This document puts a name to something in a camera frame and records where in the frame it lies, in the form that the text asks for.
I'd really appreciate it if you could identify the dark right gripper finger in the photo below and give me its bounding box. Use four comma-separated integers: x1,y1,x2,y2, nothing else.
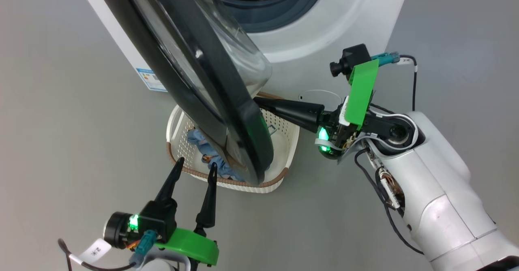
253,96,325,119
264,103,325,134

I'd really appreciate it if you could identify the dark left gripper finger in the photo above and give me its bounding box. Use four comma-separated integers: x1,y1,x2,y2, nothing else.
155,157,185,202
196,162,218,229

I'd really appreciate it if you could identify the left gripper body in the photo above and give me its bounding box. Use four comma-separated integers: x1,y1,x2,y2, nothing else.
103,211,142,250

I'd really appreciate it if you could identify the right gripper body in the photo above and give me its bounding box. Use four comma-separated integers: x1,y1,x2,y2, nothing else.
315,101,368,160

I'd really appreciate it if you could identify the blue cartoon print garment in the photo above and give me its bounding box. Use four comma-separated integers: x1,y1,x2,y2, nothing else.
187,128,246,182

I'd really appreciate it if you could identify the black round glass washer door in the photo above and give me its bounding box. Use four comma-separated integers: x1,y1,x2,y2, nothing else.
91,0,275,187

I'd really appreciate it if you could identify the cream perforated laundry basket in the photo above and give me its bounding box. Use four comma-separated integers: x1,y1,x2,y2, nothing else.
165,92,301,194

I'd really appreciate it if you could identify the white front-load washing machine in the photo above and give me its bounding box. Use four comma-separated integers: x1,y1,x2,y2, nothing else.
74,0,413,101

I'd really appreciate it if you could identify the grey rubber door gasket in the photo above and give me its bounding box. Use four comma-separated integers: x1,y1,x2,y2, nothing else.
219,0,329,33

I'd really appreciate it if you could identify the round washer filter cover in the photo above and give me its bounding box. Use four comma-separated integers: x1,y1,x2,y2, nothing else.
299,89,343,106

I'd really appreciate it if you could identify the blue energy label sticker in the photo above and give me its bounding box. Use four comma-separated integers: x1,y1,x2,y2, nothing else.
136,68,168,93

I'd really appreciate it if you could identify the green left camera mount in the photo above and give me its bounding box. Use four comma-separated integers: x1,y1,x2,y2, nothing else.
156,227,220,267

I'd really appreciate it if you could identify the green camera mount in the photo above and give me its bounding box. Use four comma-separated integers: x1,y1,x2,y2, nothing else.
348,59,380,130
156,227,220,267

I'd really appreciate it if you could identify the green right camera mount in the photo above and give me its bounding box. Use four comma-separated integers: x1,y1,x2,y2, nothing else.
348,59,380,130

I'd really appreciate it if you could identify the black left camera cable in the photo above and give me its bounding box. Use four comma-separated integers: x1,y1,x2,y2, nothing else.
58,230,158,271

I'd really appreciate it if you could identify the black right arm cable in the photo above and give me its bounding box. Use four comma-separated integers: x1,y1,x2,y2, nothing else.
354,148,425,256

